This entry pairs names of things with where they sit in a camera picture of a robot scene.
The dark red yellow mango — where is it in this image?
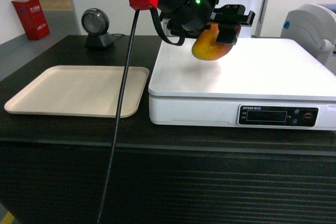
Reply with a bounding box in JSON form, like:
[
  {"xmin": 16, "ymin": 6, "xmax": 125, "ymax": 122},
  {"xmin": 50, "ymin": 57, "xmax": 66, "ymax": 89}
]
[{"xmin": 192, "ymin": 23, "xmax": 233, "ymax": 61}]

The black checkout counter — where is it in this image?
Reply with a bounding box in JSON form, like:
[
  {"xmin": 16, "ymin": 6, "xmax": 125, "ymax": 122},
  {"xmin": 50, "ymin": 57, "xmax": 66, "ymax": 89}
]
[{"xmin": 1, "ymin": 36, "xmax": 335, "ymax": 223}]

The white label printer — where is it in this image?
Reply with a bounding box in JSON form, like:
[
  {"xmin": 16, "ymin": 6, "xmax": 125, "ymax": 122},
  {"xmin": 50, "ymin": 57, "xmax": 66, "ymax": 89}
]
[{"xmin": 280, "ymin": 4, "xmax": 335, "ymax": 73}]

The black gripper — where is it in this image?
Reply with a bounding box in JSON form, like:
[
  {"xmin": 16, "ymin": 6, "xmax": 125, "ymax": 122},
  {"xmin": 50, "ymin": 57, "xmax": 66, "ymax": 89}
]
[{"xmin": 166, "ymin": 0, "xmax": 255, "ymax": 45}]

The red fire extinguisher box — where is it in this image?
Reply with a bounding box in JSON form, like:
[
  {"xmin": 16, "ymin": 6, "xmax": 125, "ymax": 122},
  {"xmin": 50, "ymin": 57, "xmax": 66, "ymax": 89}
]
[{"xmin": 12, "ymin": 0, "xmax": 50, "ymax": 40}]

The black barcode scanner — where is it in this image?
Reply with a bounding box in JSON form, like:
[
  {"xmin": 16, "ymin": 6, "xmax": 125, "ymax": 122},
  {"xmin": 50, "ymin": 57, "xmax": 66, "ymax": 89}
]
[{"xmin": 81, "ymin": 8, "xmax": 114, "ymax": 50}]

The beige plastic tray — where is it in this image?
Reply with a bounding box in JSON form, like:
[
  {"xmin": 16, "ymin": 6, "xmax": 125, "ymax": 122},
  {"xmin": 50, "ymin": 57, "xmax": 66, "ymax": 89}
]
[{"xmin": 4, "ymin": 65, "xmax": 150, "ymax": 119}]

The white checkout scale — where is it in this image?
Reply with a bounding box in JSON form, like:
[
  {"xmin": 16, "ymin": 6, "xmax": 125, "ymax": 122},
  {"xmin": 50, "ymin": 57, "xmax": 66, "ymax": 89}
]
[{"xmin": 149, "ymin": 38, "xmax": 335, "ymax": 131}]

